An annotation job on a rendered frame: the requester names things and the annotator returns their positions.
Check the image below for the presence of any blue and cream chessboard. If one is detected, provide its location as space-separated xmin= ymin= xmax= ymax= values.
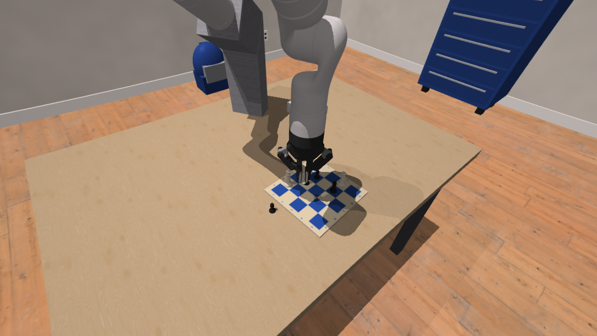
xmin=264 ymin=164 xmax=368 ymax=238

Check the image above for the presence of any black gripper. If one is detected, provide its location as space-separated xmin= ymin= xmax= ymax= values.
xmin=277 ymin=129 xmax=333 ymax=182

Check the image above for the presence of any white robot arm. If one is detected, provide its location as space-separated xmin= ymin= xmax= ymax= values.
xmin=173 ymin=0 xmax=348 ymax=138

